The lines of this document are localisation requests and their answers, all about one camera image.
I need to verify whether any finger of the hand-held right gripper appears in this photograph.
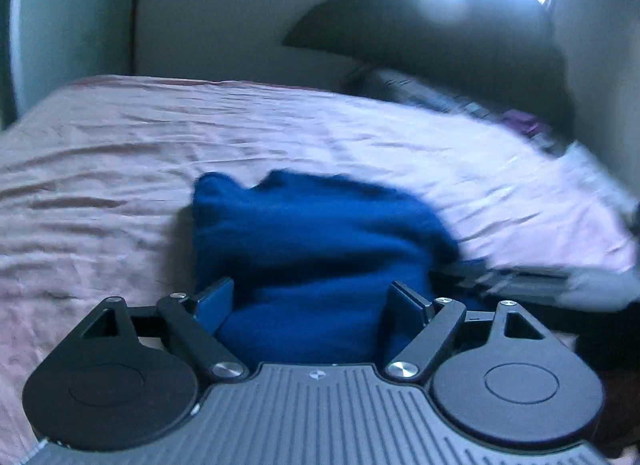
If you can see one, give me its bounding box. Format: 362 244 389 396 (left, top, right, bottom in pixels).
429 264 571 298

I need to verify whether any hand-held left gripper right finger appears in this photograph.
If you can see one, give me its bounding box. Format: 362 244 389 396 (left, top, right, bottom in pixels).
385 281 553 385

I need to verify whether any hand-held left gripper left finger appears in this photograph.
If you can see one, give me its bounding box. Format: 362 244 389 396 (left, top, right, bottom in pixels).
77 276 250 383

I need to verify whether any blue knit sweater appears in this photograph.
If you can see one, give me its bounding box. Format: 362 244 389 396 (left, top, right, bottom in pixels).
191 169 490 365

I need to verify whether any white cloth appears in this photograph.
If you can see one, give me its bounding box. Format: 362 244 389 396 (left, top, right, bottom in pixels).
559 142 640 218

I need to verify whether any purple cloth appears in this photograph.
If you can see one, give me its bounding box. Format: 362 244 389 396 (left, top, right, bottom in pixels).
500 111 547 135

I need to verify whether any beige bed sheet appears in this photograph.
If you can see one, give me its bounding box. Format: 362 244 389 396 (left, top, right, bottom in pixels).
0 74 638 465

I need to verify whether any dark striped cloth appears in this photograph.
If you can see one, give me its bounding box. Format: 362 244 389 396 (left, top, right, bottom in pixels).
342 66 568 151

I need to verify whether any frosted glass wardrobe door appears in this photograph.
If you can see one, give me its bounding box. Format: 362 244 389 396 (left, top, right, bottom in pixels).
0 0 143 128

